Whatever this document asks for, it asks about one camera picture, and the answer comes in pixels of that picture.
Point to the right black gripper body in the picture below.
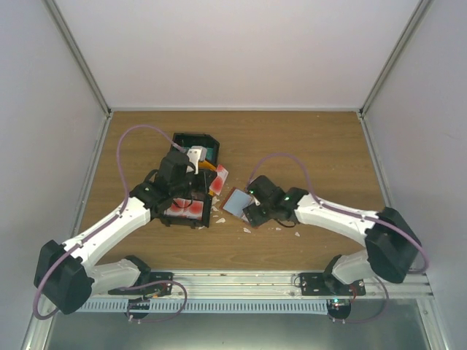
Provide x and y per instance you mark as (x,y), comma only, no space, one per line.
(260,219)

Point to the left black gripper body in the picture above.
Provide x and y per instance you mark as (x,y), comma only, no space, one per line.
(201,187)

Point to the brown leather card holder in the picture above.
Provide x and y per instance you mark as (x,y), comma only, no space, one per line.
(236,201)

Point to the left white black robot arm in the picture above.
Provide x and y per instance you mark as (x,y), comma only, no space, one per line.
(68,274)

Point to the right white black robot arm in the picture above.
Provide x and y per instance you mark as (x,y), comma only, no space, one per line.
(388,246)

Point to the black bin with red cards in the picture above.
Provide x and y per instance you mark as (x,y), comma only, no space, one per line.
(193,212)

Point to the black bin with teal cards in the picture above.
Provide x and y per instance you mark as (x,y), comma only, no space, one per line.
(188,140)

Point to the orange plastic bin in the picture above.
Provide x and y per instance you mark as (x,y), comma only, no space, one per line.
(207,173)

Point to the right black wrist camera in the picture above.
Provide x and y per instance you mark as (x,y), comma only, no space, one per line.
(264,187)

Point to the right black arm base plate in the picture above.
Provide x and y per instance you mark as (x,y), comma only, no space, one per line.
(318,284)

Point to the aluminium front rail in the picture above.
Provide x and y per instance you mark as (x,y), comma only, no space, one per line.
(212,284)

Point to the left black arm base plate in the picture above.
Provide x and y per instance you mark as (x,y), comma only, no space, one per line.
(156,284)

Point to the grey slotted cable duct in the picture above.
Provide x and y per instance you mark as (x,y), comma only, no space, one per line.
(242,306)

